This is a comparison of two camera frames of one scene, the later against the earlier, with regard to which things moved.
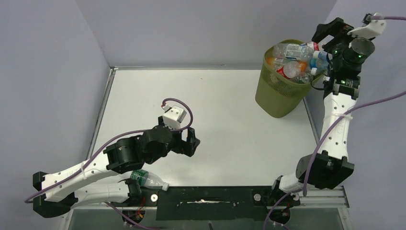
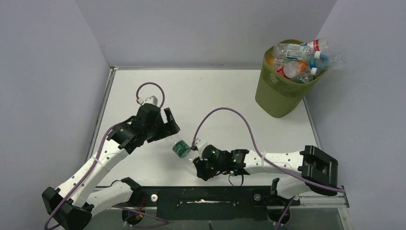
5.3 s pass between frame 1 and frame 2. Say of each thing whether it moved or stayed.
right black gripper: moved
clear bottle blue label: stayed
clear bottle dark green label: moved
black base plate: stayed
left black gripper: moved
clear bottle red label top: stayed
